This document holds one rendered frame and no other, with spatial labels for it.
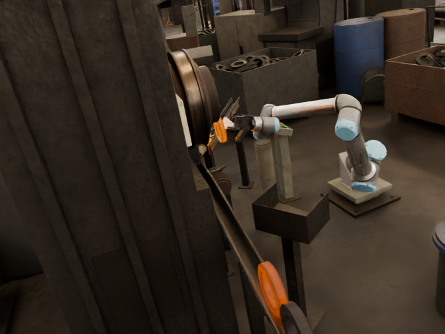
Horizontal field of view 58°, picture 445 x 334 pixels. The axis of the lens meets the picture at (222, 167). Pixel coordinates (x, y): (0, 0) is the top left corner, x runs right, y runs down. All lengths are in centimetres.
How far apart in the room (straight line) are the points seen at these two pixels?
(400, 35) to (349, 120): 335
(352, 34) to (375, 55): 38
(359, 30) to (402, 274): 333
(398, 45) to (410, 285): 363
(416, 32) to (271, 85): 202
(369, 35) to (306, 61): 94
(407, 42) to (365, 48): 54
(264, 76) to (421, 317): 282
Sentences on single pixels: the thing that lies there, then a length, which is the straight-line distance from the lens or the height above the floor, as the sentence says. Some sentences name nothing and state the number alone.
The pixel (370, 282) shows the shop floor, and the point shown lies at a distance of 243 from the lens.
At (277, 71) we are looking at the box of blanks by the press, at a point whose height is 64.
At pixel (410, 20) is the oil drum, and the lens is 551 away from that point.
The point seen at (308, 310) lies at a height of 1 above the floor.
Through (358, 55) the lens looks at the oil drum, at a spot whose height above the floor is 52.
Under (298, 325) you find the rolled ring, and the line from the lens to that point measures 123.
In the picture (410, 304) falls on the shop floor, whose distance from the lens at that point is 234.
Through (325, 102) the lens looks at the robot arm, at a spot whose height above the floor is 89.
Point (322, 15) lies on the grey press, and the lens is 579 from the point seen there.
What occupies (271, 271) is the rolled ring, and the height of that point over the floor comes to 75.
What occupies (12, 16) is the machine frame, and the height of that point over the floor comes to 161.
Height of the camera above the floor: 162
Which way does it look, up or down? 25 degrees down
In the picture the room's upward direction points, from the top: 10 degrees counter-clockwise
